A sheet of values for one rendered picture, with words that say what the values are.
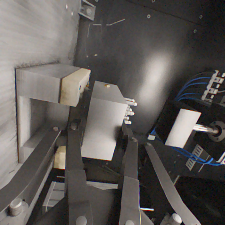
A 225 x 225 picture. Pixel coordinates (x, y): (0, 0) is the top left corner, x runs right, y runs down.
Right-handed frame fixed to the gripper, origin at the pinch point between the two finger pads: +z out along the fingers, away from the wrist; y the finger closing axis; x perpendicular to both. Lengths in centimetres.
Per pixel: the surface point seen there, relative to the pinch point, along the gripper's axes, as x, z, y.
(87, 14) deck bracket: 19.7, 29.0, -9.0
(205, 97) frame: 4.7, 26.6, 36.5
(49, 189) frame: -24.7, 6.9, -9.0
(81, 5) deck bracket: 20.4, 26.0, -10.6
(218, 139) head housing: -1.3, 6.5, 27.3
